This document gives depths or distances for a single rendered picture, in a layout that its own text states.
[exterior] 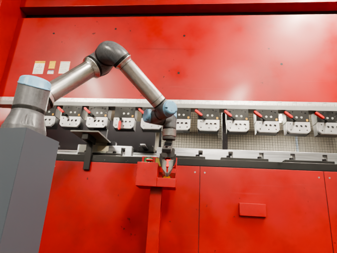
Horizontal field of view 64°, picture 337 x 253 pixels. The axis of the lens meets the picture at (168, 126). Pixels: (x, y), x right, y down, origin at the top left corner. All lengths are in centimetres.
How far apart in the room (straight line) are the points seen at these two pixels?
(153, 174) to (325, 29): 173
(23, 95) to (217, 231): 122
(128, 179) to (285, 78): 131
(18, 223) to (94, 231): 83
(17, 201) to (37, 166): 13
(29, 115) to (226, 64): 147
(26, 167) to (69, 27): 170
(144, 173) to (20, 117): 64
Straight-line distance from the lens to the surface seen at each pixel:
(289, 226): 176
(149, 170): 138
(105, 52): 132
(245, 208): 169
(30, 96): 110
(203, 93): 198
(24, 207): 101
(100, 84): 213
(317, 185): 184
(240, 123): 191
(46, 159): 107
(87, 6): 258
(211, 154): 184
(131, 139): 248
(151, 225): 141
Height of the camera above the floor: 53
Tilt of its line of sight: 18 degrees up
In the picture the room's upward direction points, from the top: 3 degrees clockwise
